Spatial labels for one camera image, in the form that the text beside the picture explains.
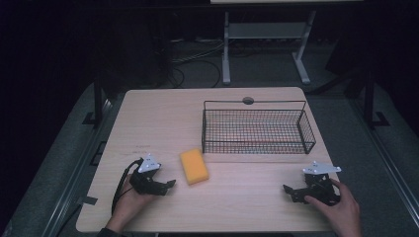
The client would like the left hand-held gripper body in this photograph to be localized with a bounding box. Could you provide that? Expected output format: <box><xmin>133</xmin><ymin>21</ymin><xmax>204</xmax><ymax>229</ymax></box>
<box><xmin>128</xmin><ymin>153</ymin><xmax>162</xmax><ymax>196</ymax></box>

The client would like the black metal stand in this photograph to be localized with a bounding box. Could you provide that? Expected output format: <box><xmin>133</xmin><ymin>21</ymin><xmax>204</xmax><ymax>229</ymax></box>
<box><xmin>82</xmin><ymin>77</ymin><xmax>111</xmax><ymax>127</ymax></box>
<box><xmin>363</xmin><ymin>69</ymin><xmax>391</xmax><ymax>130</ymax></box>

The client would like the person's right hand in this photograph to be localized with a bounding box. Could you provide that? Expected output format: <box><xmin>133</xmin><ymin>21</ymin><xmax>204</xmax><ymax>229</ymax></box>
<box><xmin>303</xmin><ymin>178</ymin><xmax>363</xmax><ymax>237</ymax></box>

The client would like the grey tape piece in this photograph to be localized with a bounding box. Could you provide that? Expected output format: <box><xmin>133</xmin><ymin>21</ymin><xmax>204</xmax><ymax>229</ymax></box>
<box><xmin>78</xmin><ymin>196</ymin><xmax>99</xmax><ymax>206</ymax></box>

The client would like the person's left hand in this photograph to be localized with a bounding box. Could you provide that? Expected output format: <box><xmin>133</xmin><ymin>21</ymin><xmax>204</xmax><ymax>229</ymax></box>
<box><xmin>105</xmin><ymin>182</ymin><xmax>156</xmax><ymax>232</ymax></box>

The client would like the black wire basket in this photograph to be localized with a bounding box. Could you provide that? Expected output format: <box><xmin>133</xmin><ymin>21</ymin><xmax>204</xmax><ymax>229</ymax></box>
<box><xmin>201</xmin><ymin>99</ymin><xmax>317</xmax><ymax>155</ymax></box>

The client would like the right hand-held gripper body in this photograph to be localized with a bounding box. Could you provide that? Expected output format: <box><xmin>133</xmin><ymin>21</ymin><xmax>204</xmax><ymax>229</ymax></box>
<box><xmin>301</xmin><ymin>160</ymin><xmax>343</xmax><ymax>207</ymax></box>

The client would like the black table bracket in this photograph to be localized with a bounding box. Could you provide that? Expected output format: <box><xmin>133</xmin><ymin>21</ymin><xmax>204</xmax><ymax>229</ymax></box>
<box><xmin>89</xmin><ymin>140</ymin><xmax>108</xmax><ymax>167</ymax></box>

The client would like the aluminium rail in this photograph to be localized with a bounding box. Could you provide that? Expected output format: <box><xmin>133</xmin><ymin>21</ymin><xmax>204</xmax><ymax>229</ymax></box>
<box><xmin>349</xmin><ymin>98</ymin><xmax>419</xmax><ymax>229</ymax></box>
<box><xmin>41</xmin><ymin>98</ymin><xmax>116</xmax><ymax>237</ymax></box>

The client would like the white metal stand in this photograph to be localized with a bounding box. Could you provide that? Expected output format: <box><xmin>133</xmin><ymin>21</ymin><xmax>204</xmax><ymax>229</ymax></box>
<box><xmin>220</xmin><ymin>9</ymin><xmax>317</xmax><ymax>86</ymax></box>

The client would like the bundle of floor cables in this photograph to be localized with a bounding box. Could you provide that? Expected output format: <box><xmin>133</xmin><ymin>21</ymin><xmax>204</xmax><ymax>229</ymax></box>
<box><xmin>165</xmin><ymin>38</ymin><xmax>229</xmax><ymax>89</ymax></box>

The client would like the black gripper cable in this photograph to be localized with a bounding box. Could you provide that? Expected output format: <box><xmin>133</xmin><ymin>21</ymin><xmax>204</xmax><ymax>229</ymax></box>
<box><xmin>111</xmin><ymin>158</ymin><xmax>144</xmax><ymax>215</ymax></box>

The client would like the yellow sponge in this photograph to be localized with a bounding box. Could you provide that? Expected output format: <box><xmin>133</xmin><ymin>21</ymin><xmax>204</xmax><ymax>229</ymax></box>
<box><xmin>179</xmin><ymin>147</ymin><xmax>210</xmax><ymax>186</ymax></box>

